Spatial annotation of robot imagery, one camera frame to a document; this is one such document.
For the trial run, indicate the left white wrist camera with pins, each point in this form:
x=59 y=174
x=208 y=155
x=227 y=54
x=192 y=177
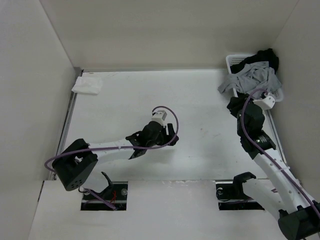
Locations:
x=159 y=117

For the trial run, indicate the black tank top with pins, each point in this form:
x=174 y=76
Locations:
x=267 y=55

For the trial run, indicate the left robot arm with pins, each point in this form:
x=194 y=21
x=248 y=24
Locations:
x=79 y=165

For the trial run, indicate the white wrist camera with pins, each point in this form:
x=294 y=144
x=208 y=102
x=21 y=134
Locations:
x=159 y=117
x=266 y=103

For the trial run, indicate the folded white tank top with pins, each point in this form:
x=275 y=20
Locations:
x=87 y=85

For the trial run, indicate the grey tank top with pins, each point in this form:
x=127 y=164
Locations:
x=253 y=76

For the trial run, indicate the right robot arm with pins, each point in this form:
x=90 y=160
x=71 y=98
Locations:
x=296 y=212

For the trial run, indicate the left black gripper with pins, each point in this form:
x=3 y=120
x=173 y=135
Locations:
x=171 y=133

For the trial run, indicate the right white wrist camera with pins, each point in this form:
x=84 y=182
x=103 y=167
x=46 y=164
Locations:
x=266 y=103

